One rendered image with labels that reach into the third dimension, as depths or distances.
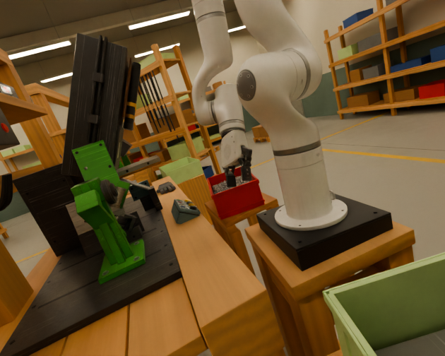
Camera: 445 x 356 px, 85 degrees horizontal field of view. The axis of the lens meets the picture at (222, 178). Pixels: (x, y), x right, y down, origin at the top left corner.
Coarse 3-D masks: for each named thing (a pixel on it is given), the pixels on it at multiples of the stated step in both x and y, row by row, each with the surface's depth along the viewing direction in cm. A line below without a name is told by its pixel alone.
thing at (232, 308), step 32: (192, 224) 86; (192, 256) 65; (224, 256) 61; (192, 288) 53; (224, 288) 50; (256, 288) 47; (224, 320) 44; (256, 320) 46; (224, 352) 45; (256, 352) 48
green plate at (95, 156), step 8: (88, 144) 92; (96, 144) 92; (104, 144) 93; (72, 152) 90; (80, 152) 90; (88, 152) 91; (96, 152) 92; (104, 152) 92; (80, 160) 90; (88, 160) 91; (96, 160) 92; (104, 160) 92; (80, 168) 90; (88, 168) 91; (96, 168) 91; (104, 168) 92; (112, 168) 93; (88, 176) 90; (96, 176) 91; (104, 176) 92; (112, 176) 92
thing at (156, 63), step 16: (176, 48) 354; (144, 64) 349; (160, 64) 324; (144, 80) 408; (144, 96) 358; (176, 96) 342; (144, 112) 372; (176, 112) 346; (144, 128) 443; (160, 128) 382; (176, 128) 369; (144, 144) 401; (160, 144) 449; (176, 144) 404; (192, 144) 359; (208, 144) 393; (160, 160) 413; (176, 160) 385; (160, 176) 489; (208, 176) 400; (128, 192) 502
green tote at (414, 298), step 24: (408, 264) 34; (432, 264) 33; (336, 288) 34; (360, 288) 33; (384, 288) 33; (408, 288) 34; (432, 288) 34; (336, 312) 31; (360, 312) 34; (384, 312) 34; (408, 312) 35; (432, 312) 35; (360, 336) 27; (384, 336) 36; (408, 336) 36
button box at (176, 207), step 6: (174, 204) 99; (186, 204) 97; (174, 210) 96; (180, 210) 88; (186, 210) 89; (192, 210) 90; (198, 210) 91; (174, 216) 93; (180, 216) 89; (186, 216) 89; (192, 216) 90; (180, 222) 89
